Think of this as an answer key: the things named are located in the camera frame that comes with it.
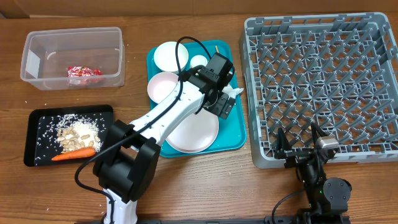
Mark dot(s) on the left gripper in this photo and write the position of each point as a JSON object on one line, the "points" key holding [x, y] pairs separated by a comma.
{"points": [[217, 107]]}

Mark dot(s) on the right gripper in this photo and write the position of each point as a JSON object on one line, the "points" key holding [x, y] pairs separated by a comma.
{"points": [[282, 150]]}

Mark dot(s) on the white napkin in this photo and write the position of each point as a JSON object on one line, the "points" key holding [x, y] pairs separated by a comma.
{"points": [[232, 92]]}

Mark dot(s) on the white plastic cup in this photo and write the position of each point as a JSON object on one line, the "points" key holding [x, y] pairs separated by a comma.
{"points": [[198, 60]]}

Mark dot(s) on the white bowl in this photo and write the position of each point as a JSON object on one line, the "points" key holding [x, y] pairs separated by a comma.
{"points": [[165, 59]]}

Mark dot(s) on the red snack wrapper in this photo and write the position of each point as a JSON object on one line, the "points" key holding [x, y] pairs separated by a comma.
{"points": [[83, 76]]}

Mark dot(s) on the orange carrot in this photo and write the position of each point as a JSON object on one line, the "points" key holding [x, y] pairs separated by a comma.
{"points": [[77, 154]]}

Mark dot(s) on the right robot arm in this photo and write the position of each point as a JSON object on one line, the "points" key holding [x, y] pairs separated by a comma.
{"points": [[327, 198]]}

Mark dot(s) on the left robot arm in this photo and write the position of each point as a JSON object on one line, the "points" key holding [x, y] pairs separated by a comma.
{"points": [[127, 162]]}

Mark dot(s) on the grey dishwasher rack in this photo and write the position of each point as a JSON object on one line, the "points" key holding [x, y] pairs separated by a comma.
{"points": [[338, 71]]}

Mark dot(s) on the white round plate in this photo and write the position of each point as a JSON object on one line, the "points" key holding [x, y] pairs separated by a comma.
{"points": [[195, 133]]}

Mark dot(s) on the teal serving tray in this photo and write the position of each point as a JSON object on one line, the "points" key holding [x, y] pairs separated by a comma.
{"points": [[232, 131]]}

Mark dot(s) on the peanuts and rice pile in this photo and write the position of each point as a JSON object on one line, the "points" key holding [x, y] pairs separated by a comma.
{"points": [[58, 134]]}

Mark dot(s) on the clear plastic bin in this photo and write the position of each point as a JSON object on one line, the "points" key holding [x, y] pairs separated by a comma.
{"points": [[48, 54]]}

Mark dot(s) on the black tray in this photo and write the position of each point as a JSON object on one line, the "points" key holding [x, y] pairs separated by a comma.
{"points": [[37, 114]]}

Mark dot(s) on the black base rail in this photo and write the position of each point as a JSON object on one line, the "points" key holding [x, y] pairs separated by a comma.
{"points": [[211, 221]]}

